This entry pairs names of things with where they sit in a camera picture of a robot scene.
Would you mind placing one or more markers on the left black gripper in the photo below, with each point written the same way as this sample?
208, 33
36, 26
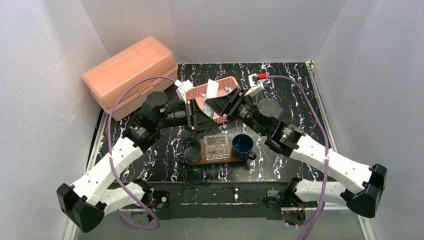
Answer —
190, 115

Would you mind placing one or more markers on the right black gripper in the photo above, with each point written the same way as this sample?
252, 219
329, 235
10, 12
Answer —
234, 103

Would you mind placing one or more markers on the white toothpaste tube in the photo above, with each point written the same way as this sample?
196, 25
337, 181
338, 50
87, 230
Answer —
211, 92

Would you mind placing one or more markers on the pink perforated plastic basket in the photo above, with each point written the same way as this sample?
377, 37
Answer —
197, 93

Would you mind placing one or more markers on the dark green mug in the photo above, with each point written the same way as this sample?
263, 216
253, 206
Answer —
191, 150

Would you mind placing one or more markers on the clear acrylic holder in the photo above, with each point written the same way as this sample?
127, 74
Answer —
217, 147

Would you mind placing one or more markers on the dark blue mug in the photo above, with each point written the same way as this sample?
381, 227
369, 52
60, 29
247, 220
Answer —
242, 147

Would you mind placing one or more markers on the oval wooden tray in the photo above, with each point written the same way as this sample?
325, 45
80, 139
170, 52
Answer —
203, 161

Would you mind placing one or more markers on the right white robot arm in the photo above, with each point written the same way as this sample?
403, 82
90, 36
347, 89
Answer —
355, 185

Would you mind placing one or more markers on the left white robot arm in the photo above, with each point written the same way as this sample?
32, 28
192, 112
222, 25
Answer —
88, 200

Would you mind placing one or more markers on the grey toothbrush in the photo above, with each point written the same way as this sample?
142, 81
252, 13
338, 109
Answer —
227, 90

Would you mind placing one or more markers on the pink plastic storage box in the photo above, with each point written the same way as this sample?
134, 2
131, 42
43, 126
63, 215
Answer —
148, 58

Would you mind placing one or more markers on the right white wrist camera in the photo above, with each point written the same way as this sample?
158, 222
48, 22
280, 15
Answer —
256, 82

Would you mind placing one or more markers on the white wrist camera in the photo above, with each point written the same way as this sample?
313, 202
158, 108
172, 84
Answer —
256, 82
182, 88

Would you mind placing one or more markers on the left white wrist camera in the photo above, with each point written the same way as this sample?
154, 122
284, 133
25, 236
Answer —
182, 88

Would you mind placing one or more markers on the aluminium frame rail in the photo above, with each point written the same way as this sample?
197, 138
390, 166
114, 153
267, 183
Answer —
365, 223

